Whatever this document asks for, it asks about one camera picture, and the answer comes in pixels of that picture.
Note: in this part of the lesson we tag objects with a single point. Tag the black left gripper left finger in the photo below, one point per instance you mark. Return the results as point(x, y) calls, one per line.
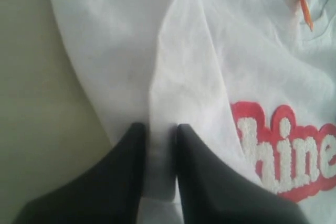
point(109, 192)

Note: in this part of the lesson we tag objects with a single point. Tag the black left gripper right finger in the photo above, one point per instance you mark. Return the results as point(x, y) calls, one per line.
point(212, 192)

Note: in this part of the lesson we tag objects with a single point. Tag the white t-shirt red print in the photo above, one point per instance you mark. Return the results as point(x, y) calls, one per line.
point(255, 79)

